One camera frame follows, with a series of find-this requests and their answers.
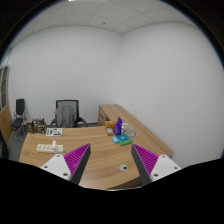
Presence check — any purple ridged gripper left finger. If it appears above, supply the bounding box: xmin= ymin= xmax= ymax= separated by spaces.
xmin=41 ymin=144 xmax=91 ymax=185

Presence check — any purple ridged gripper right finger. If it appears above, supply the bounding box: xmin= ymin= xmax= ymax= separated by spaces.
xmin=131 ymin=144 xmax=180 ymax=186

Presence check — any white charger plug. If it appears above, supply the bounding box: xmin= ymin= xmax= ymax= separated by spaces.
xmin=52 ymin=140 xmax=57 ymax=151

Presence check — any wooden side desk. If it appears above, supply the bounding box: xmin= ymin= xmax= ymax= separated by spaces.
xmin=98 ymin=104 xmax=173 ymax=156

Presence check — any cream power strip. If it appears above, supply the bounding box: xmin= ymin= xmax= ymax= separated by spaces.
xmin=37 ymin=144 xmax=63 ymax=153

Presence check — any white green paper sheet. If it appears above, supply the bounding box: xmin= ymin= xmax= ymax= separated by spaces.
xmin=46 ymin=128 xmax=63 ymax=137

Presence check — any green box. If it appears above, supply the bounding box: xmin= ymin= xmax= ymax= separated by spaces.
xmin=116 ymin=134 xmax=132 ymax=146

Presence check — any blue small box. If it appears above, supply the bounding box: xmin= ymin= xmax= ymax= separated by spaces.
xmin=111 ymin=137 xmax=119 ymax=144

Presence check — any clear plastic package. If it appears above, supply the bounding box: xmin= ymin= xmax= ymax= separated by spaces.
xmin=121 ymin=123 xmax=136 ymax=137

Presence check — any purple snack bag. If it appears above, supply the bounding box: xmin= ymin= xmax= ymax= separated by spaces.
xmin=113 ymin=117 xmax=123 ymax=136

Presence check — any black mesh office chair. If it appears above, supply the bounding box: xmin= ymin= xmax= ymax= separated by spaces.
xmin=50 ymin=100 xmax=88 ymax=128

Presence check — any brown desktop organizer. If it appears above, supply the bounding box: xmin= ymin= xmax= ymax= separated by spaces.
xmin=26 ymin=117 xmax=46 ymax=134

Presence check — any orange box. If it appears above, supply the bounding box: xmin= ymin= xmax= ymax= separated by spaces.
xmin=104 ymin=121 xmax=116 ymax=129

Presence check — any black side chair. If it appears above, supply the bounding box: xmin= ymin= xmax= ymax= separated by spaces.
xmin=11 ymin=98 xmax=26 ymax=140

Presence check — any wooden door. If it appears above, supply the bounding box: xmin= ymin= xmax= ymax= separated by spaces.
xmin=0 ymin=66 xmax=11 ymax=141

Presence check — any silver desk cable grommet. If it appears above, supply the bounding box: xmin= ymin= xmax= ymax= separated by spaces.
xmin=119 ymin=164 xmax=128 ymax=172

